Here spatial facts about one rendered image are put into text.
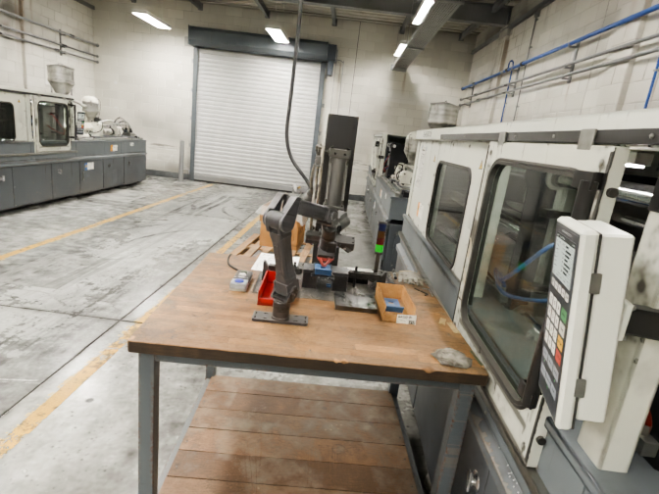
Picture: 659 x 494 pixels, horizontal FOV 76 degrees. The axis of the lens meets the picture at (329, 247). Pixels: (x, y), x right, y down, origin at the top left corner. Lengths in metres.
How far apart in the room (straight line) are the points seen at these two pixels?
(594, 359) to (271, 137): 10.53
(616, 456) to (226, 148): 10.85
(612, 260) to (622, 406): 0.32
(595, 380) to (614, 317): 0.12
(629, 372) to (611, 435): 0.14
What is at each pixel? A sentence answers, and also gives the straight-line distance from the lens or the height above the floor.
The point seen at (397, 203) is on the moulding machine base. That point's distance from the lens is 4.90.
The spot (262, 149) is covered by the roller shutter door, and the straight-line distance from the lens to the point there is 11.17.
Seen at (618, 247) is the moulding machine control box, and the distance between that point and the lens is 0.86.
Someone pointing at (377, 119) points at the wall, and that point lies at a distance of 11.03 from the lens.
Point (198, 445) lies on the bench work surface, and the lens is 2.09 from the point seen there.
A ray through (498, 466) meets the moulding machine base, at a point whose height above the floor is 0.70.
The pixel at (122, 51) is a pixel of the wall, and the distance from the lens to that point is 12.49.
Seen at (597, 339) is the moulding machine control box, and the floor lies 1.27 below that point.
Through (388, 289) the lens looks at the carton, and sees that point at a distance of 1.88.
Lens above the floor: 1.56
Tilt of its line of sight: 15 degrees down
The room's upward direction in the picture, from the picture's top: 7 degrees clockwise
